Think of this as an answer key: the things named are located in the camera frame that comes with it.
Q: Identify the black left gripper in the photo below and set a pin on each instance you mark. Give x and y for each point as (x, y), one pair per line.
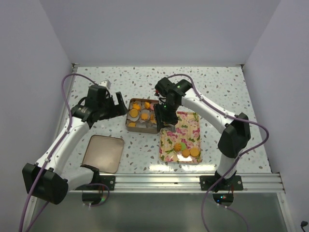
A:
(117, 110)

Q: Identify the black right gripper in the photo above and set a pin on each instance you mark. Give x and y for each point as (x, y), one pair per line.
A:
(161, 117)

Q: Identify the round sandwich cookie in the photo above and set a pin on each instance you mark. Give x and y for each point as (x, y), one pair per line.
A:
(134, 113)
(186, 153)
(147, 105)
(132, 124)
(194, 152)

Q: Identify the orange fish shaped cookie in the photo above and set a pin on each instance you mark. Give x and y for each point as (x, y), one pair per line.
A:
(136, 106)

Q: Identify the orange flower cookie front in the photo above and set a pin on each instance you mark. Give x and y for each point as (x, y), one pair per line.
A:
(177, 147)

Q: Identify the round sandwich cookie top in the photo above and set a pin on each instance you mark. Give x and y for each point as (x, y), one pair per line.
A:
(147, 105)

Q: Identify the gold square cookie tin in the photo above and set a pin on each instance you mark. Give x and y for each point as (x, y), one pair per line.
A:
(140, 124)

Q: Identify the floral rectangular tray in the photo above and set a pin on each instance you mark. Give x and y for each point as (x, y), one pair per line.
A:
(188, 132)

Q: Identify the gold square tin lid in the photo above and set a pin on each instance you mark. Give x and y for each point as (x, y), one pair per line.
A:
(104, 153)

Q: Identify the metal serving tongs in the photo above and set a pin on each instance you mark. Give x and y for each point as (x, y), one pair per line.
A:
(158, 127)

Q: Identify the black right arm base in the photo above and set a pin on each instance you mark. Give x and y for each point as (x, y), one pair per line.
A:
(234, 183)

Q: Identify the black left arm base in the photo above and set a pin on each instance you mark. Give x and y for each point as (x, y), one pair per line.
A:
(108, 180)

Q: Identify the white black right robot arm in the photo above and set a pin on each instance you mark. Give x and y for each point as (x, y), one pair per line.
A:
(234, 129)

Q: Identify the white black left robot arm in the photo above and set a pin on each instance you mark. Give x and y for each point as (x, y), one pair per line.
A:
(46, 179)

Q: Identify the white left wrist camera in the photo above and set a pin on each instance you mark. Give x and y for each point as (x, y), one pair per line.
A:
(106, 84)

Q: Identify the aluminium frame rail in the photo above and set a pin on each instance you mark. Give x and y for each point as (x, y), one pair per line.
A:
(151, 195)

